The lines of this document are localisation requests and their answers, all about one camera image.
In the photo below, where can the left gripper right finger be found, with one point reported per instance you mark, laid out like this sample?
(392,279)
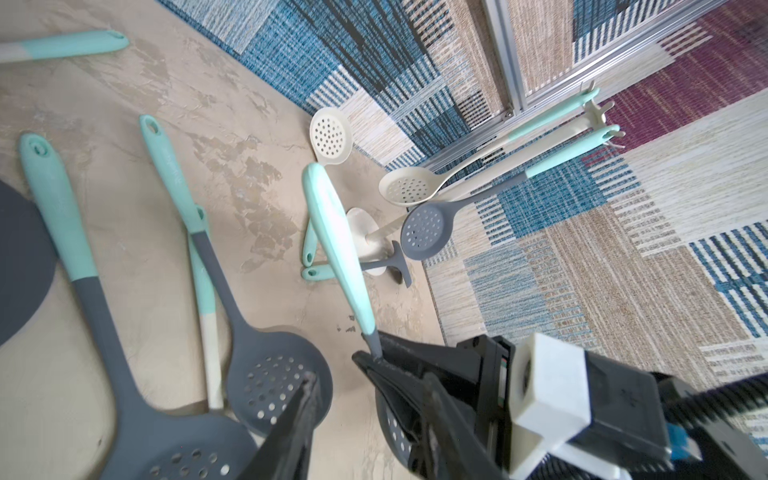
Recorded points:
(450,449)

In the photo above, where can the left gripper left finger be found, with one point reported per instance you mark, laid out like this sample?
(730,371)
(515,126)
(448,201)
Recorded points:
(286,452)

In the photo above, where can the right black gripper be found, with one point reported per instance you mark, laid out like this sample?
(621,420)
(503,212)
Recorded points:
(474,373)

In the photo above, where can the white utensil rack stand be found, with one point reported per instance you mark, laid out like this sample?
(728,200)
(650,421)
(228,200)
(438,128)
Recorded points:
(593,119)

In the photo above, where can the white skimmer front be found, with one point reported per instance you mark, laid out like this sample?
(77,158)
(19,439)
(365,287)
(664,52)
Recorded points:
(206,307)

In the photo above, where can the grey utensil rack stand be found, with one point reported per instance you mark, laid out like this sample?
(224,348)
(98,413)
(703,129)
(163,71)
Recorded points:
(28,261)

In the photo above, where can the white skimmer behind grey stand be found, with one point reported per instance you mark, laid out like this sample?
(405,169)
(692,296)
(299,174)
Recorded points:
(63,46)

